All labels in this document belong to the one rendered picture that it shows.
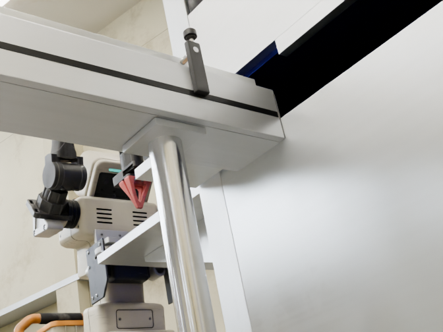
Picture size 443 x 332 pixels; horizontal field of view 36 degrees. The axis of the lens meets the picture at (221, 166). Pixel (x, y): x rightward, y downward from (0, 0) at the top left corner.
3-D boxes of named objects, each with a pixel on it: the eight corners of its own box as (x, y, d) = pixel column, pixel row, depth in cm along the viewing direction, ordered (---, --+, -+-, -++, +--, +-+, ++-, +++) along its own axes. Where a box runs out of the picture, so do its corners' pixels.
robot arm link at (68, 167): (62, 188, 201) (45, 188, 198) (72, 157, 198) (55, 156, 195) (74, 203, 195) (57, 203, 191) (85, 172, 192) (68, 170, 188)
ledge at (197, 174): (244, 153, 116) (242, 143, 116) (182, 141, 107) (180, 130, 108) (196, 188, 125) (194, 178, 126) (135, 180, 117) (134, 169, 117)
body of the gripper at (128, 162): (134, 166, 161) (130, 139, 164) (112, 185, 168) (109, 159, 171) (157, 170, 165) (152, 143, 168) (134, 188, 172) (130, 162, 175)
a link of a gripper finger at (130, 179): (132, 203, 160) (126, 167, 163) (117, 215, 164) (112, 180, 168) (156, 205, 164) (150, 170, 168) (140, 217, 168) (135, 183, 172)
